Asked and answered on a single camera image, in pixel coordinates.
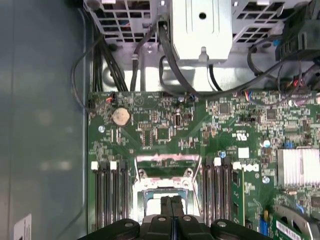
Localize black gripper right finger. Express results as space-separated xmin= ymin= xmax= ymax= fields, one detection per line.
xmin=172 ymin=195 xmax=273 ymax=240

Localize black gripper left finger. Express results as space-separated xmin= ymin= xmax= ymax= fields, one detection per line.
xmin=82 ymin=196 xmax=174 ymax=240

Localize silver CPU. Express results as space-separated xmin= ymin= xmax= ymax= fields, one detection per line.
xmin=144 ymin=191 xmax=189 ymax=218

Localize metal socket cover frame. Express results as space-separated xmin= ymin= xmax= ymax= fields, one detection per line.
xmin=133 ymin=152 xmax=202 ymax=181

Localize CPU socket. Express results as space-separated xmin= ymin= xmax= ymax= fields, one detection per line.
xmin=131 ymin=174 xmax=198 ymax=218

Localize RAM slot black clips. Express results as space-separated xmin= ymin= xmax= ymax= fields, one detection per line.
xmin=118 ymin=159 xmax=130 ymax=221
xmin=203 ymin=163 xmax=213 ymax=222
xmin=101 ymin=164 xmax=111 ymax=226

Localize installed RAM stick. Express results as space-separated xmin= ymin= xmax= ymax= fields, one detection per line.
xmin=230 ymin=161 xmax=246 ymax=227

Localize green motherboard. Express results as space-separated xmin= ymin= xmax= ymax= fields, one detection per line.
xmin=86 ymin=89 xmax=320 ymax=240

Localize round coin battery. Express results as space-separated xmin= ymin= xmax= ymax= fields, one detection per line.
xmin=111 ymin=107 xmax=132 ymax=127

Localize silver finned heatsink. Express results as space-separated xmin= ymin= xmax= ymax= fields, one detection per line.
xmin=276 ymin=147 xmax=320 ymax=187

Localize white case sticker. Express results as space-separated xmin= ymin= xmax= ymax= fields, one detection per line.
xmin=12 ymin=213 xmax=33 ymax=240

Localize black PC case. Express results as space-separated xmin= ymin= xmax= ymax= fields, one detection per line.
xmin=0 ymin=0 xmax=320 ymax=240

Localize silver perforated drive cage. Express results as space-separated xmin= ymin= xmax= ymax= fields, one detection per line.
xmin=84 ymin=0 xmax=308 ymax=93

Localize black plastic housing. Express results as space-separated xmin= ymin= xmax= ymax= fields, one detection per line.
xmin=273 ymin=0 xmax=320 ymax=63

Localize grey cable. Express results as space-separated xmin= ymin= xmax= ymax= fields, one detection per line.
xmin=130 ymin=23 xmax=158 ymax=91

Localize black cable bundle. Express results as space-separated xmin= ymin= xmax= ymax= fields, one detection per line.
xmin=91 ymin=9 xmax=129 ymax=93

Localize flat black cable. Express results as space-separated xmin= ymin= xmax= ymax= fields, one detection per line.
xmin=157 ymin=20 xmax=202 ymax=99

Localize black looped cable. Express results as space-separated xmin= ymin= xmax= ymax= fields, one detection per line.
xmin=246 ymin=34 xmax=320 ymax=107

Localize silver metal bracket box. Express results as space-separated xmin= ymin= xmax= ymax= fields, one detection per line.
xmin=171 ymin=0 xmax=234 ymax=63

